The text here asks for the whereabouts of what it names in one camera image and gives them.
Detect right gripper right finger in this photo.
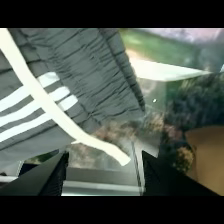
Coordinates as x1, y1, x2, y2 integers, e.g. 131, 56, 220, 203
141, 150, 221, 197

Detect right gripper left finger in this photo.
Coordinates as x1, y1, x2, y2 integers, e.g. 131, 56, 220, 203
0, 150, 70, 197

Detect silver frame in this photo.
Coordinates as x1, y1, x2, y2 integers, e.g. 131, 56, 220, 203
0, 139, 148, 197

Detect grey white-striped pants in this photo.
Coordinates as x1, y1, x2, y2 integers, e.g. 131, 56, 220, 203
0, 27, 146, 173

